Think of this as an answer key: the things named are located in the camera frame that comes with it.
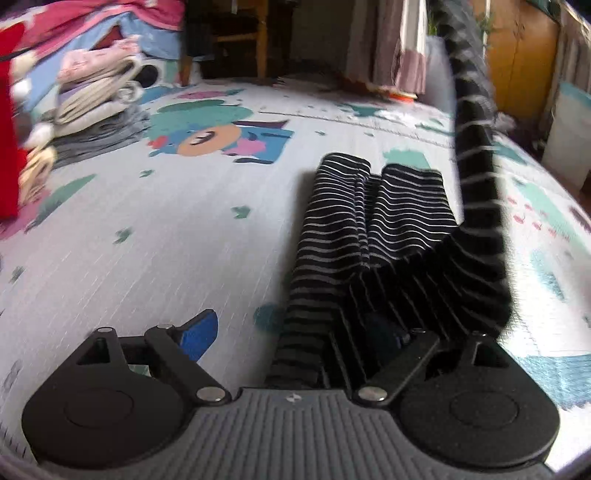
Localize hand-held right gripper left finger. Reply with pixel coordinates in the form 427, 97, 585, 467
75, 310, 232, 408

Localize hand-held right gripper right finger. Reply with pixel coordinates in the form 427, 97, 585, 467
352, 316, 512, 404

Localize black white striped shirt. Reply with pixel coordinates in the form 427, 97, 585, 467
265, 0, 514, 391

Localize printed play mat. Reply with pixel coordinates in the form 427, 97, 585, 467
0, 76, 591, 462

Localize grey garment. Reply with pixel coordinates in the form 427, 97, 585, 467
50, 105, 154, 163

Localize cream garment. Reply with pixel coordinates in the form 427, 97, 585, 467
54, 69, 145, 126

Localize white plastic bucket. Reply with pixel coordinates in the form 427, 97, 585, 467
424, 36, 459, 114

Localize tall white container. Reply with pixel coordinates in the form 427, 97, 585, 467
542, 82, 591, 191

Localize purple garment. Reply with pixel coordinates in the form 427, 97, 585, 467
57, 79, 118, 101

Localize red cloth with pompoms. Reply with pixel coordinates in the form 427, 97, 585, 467
0, 22, 58, 219

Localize pink floral garment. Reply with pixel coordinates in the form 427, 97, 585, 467
59, 36, 143, 85

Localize light blue cloth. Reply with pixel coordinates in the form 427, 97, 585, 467
90, 17, 186, 63

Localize pinkish curtain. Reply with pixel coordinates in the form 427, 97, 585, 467
345, 0, 428, 94

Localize wooden chair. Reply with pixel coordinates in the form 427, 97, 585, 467
179, 0, 297, 88

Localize red pink blanket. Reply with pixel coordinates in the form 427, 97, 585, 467
0, 0, 186, 51

